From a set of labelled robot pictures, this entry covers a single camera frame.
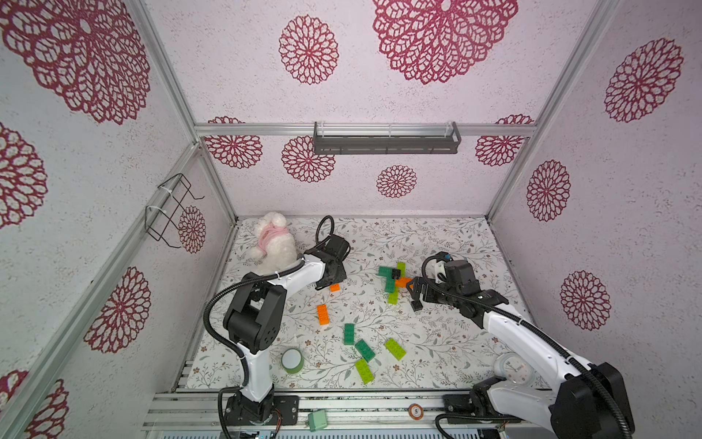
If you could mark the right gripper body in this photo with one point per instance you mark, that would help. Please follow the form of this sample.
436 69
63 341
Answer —
424 293

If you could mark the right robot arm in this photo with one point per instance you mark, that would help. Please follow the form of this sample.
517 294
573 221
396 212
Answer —
583 400

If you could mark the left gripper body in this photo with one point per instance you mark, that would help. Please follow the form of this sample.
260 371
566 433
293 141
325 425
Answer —
339 276

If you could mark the round orange sticker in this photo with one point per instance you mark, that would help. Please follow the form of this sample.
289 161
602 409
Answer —
416 412

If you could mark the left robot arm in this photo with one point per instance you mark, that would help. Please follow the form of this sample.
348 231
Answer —
247 317

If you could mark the dark green lego brick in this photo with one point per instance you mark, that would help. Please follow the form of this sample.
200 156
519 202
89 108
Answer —
390 286
365 350
385 271
349 335

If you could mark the dark green lego brick top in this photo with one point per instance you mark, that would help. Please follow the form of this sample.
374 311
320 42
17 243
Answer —
390 286

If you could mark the white plush bunny pink shirt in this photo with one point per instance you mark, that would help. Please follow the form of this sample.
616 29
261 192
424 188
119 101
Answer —
275 248

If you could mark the green tape roll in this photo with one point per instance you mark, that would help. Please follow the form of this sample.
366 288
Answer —
293 361

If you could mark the lime lego brick bottom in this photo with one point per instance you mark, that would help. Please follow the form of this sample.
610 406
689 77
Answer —
364 371

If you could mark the green connector block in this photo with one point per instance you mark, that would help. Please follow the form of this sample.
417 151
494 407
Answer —
317 420

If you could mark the black wire basket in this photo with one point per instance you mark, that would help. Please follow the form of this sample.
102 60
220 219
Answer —
161 216

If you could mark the white round clock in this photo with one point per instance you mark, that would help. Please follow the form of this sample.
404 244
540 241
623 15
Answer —
510 366

